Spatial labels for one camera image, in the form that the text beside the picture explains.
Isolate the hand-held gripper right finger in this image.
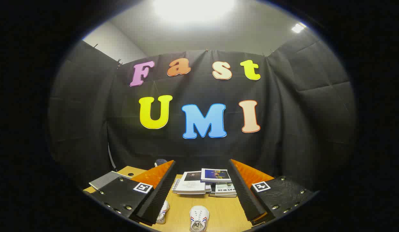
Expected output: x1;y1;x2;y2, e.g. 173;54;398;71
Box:
228;159;319;226

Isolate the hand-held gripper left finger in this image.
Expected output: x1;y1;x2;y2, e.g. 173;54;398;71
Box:
89;160;178;226

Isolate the white striped canvas shoe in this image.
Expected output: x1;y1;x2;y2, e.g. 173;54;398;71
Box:
156;200;170;225
189;206;210;232

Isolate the grey fabric storage box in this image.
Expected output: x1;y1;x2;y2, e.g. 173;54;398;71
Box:
89;171;133;191

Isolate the book with pale landscape cover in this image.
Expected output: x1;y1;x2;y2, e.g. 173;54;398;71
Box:
215;183;237;196

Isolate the white book with portrait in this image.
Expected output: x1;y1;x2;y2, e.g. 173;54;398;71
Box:
172;171;212;195

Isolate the book with blue photo cover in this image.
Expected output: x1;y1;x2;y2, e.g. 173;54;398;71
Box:
201;168;232;184

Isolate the large ceiling light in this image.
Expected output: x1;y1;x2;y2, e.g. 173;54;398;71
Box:
153;0;236;24

